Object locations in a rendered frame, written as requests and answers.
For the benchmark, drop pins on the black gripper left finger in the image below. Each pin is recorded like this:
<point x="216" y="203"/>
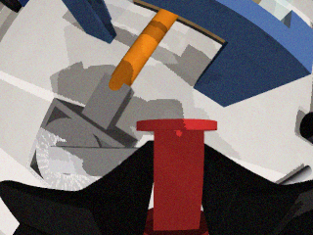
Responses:
<point x="115" y="204"/>

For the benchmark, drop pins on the black-headed mallet with wooden handle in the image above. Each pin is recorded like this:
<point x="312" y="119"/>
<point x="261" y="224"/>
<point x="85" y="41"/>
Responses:
<point x="306" y="127"/>

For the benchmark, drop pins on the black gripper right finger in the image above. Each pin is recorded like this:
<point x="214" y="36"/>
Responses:
<point x="237" y="201"/>

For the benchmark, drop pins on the clear-panelled rack with blue corner posts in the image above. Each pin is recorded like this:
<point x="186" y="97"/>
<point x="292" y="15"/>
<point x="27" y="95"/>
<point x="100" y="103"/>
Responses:
<point x="281" y="9"/>

